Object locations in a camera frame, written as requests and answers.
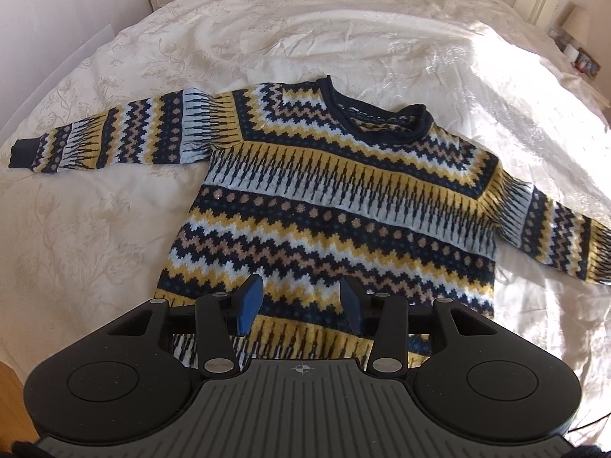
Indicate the navy yellow patterned knit sweater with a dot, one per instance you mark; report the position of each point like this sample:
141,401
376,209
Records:
306,186

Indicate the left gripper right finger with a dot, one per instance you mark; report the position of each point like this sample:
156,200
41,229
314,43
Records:
382,318

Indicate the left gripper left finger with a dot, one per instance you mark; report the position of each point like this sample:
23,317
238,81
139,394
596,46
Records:
221,316

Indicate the table lamp cream shade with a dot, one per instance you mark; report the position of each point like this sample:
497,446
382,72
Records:
577,24

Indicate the items on right nightstand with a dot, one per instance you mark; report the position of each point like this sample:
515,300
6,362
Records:
582,61

